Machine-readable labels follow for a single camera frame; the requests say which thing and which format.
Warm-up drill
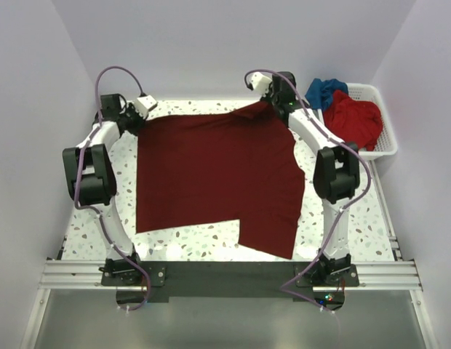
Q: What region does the dark red t shirt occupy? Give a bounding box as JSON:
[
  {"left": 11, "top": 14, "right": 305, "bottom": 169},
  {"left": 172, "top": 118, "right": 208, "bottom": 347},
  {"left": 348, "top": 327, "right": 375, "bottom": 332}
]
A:
[{"left": 136, "top": 102, "right": 305, "bottom": 259}]

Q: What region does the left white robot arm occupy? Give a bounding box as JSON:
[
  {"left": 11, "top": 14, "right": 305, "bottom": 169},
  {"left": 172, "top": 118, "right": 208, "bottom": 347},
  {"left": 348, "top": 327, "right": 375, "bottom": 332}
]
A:
[{"left": 62, "top": 94, "right": 145, "bottom": 286}]

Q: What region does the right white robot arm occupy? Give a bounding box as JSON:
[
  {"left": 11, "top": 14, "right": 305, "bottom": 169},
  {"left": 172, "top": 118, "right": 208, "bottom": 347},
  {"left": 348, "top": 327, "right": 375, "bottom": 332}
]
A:
[{"left": 266, "top": 71, "right": 360, "bottom": 286}]

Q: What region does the blue t shirt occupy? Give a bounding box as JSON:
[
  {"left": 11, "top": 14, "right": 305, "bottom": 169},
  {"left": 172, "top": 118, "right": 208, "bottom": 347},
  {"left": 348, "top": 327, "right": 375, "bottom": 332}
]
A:
[{"left": 305, "top": 79, "right": 348, "bottom": 111}]

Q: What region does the bright red t shirt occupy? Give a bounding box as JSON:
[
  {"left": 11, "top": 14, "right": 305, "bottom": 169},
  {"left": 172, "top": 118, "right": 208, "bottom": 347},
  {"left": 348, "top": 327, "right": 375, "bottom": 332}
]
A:
[{"left": 323, "top": 91, "right": 383, "bottom": 151}]

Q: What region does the white plastic basket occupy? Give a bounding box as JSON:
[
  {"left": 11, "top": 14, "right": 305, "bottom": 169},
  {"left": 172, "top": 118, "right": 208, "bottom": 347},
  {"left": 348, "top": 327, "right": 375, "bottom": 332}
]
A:
[{"left": 319, "top": 82, "right": 399, "bottom": 161}]

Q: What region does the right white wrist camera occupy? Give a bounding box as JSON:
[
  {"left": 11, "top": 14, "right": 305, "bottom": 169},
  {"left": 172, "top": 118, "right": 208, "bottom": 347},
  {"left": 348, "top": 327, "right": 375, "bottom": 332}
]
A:
[{"left": 246, "top": 72, "right": 272, "bottom": 95}]

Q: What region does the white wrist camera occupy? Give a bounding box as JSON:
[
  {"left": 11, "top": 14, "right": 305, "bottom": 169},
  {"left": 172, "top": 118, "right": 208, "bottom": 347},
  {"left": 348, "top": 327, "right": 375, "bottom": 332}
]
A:
[
  {"left": 132, "top": 95, "right": 158, "bottom": 118},
  {"left": 246, "top": 72, "right": 272, "bottom": 95}
]

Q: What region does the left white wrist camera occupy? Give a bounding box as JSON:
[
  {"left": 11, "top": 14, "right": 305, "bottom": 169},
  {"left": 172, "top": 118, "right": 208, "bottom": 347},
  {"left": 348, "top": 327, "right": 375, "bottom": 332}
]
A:
[{"left": 132, "top": 95, "right": 158, "bottom": 118}]

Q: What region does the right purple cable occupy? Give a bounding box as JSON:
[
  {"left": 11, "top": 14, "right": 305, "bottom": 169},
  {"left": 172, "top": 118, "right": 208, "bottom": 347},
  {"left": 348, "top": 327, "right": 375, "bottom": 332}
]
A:
[{"left": 243, "top": 68, "right": 372, "bottom": 349}]

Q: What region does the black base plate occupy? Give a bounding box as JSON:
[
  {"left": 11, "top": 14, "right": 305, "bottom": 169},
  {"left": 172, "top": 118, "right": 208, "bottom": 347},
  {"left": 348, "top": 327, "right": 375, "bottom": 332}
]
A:
[{"left": 99, "top": 260, "right": 360, "bottom": 305}]

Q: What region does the aluminium frame rail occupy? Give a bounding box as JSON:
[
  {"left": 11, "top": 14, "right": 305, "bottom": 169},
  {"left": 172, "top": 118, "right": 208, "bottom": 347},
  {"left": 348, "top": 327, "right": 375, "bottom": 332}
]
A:
[{"left": 39, "top": 260, "right": 423, "bottom": 291}]

